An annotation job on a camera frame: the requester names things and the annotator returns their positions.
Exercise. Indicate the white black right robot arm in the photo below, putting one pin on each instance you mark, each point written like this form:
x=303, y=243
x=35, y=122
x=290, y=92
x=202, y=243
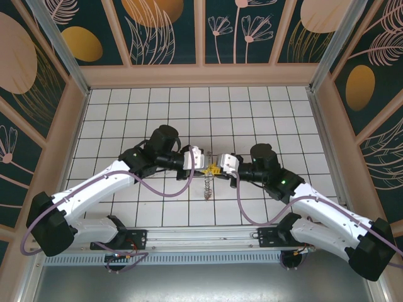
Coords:
x=327, y=214

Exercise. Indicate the aluminium frame post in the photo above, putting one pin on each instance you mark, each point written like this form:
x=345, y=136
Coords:
x=66, y=53
x=337, y=47

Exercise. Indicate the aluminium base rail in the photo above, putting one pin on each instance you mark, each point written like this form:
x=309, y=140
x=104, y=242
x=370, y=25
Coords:
x=201, y=239

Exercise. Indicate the grey metal base sheet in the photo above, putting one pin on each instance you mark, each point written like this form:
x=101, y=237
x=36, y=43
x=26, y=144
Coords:
x=201, y=286

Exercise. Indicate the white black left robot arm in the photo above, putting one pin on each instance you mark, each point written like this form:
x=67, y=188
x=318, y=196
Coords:
x=94, y=185

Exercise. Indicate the aluminium side rail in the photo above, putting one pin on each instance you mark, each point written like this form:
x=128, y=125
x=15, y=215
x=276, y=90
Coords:
x=328, y=141
x=33, y=280

